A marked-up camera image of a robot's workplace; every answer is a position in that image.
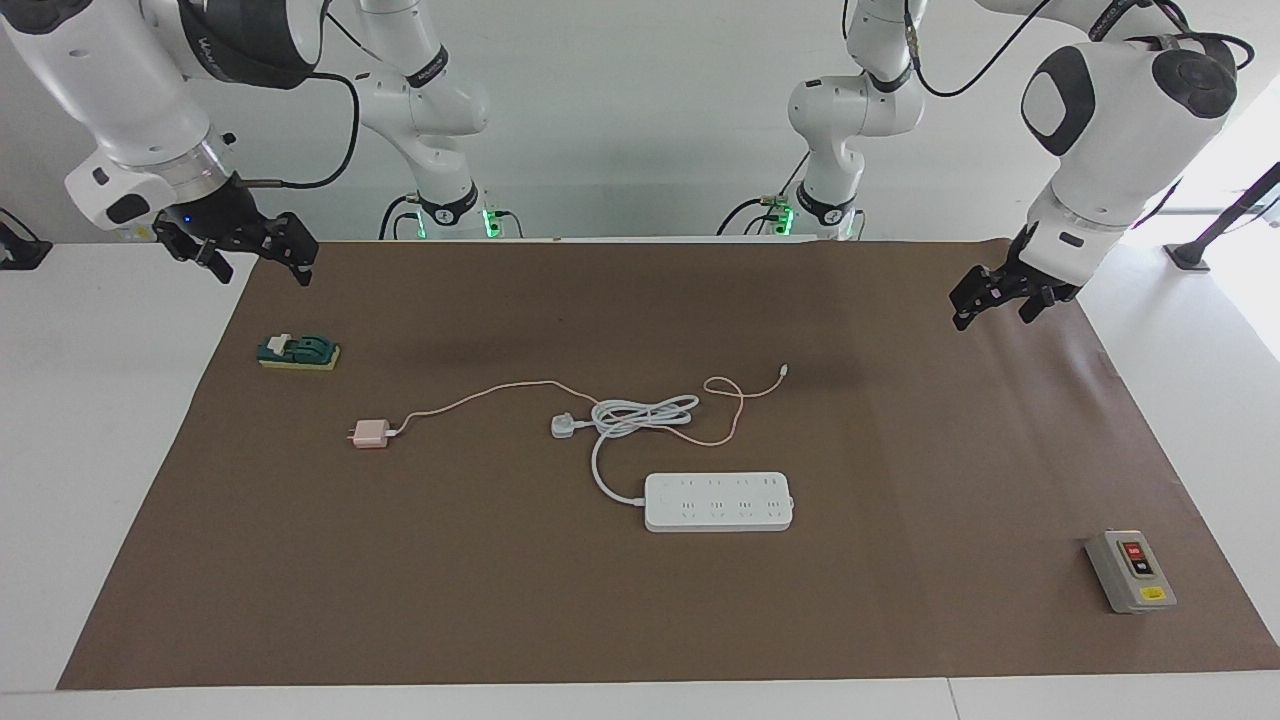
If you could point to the white box with yellow label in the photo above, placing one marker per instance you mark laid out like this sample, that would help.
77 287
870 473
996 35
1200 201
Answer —
135 236

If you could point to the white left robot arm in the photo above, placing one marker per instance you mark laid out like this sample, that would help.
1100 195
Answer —
1110 130

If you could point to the grey push-button switch box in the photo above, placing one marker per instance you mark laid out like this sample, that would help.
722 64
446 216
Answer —
1130 572

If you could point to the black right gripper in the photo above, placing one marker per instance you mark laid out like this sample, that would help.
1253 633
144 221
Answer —
230 215

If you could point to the green knife switch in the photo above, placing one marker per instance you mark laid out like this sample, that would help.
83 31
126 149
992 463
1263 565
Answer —
300 352

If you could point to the white power strip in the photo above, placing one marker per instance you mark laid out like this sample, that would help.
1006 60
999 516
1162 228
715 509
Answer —
720 502

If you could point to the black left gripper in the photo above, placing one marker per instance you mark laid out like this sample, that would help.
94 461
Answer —
1025 275

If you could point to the black clamp mount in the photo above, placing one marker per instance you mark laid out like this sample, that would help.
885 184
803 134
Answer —
25 255

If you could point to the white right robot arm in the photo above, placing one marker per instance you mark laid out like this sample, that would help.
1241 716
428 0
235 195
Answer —
100 80

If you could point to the black stand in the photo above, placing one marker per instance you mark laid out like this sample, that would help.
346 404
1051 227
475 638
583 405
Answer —
1190 255

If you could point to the pink charger adapter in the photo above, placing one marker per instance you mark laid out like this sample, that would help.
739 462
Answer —
370 434

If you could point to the brown table mat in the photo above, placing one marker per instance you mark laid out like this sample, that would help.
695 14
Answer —
500 600

